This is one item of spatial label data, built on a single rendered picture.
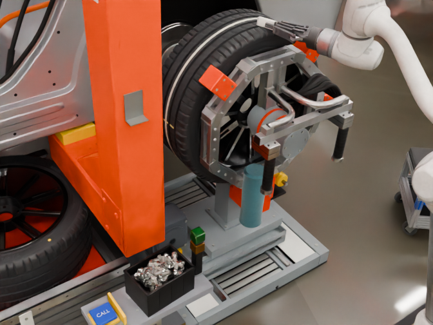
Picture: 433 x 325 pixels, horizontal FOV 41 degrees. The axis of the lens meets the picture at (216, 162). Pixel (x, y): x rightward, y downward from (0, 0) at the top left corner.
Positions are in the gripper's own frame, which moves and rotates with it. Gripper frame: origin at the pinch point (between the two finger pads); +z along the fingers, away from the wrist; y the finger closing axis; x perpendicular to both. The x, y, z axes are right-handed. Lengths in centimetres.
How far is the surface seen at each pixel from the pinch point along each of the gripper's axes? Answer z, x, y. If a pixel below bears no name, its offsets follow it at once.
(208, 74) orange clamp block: 6.0, -11.1, -28.1
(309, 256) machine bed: -33, -109, 18
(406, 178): -57, -96, 89
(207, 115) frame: 3.9, -25.5, -29.5
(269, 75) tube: -8.6, -13.1, -10.6
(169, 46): 47, -28, 12
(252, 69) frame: -4.9, -9.5, -17.5
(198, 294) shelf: -14, -78, -56
